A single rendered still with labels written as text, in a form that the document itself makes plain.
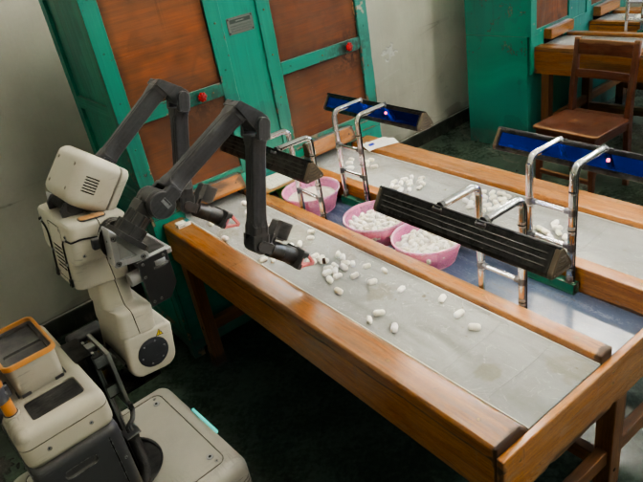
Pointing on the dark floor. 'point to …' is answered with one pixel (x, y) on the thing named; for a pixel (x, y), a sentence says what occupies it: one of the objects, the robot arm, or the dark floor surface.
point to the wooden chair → (596, 129)
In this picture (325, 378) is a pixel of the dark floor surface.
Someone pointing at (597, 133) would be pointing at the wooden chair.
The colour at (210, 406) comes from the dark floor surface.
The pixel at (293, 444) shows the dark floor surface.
